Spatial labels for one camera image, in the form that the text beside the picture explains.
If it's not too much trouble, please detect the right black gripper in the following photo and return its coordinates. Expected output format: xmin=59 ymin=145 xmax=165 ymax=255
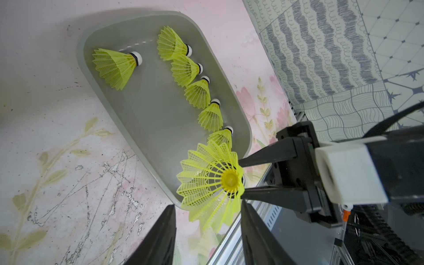
xmin=238 ymin=121 xmax=341 ymax=228

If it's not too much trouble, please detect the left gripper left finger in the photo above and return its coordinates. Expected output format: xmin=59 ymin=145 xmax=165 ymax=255
xmin=125 ymin=204 xmax=177 ymax=265

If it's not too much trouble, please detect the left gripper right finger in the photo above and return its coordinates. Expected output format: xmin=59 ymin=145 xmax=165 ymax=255
xmin=241 ymin=200 xmax=295 ymax=265

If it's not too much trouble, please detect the yellow shuttlecock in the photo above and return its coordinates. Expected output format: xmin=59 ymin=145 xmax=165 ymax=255
xmin=92 ymin=48 xmax=142 ymax=91
xmin=177 ymin=141 xmax=245 ymax=233
xmin=157 ymin=26 xmax=193 ymax=61
xmin=184 ymin=76 xmax=211 ymax=109
xmin=171 ymin=55 xmax=204 ymax=87
xmin=208 ymin=126 xmax=234 ymax=150
xmin=198 ymin=98 xmax=224 ymax=132

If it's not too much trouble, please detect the grey plastic storage box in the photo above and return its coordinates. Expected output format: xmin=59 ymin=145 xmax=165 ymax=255
xmin=76 ymin=11 xmax=252 ymax=205

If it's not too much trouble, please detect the pink floral table mat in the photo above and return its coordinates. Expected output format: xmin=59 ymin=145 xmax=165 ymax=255
xmin=1 ymin=1 xmax=294 ymax=265

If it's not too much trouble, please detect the aluminium mounting rail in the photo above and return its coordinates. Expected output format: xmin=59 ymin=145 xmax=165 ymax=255
xmin=206 ymin=165 xmax=282 ymax=265

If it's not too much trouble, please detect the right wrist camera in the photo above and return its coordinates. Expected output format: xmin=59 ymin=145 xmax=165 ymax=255
xmin=315 ymin=126 xmax=424 ymax=206

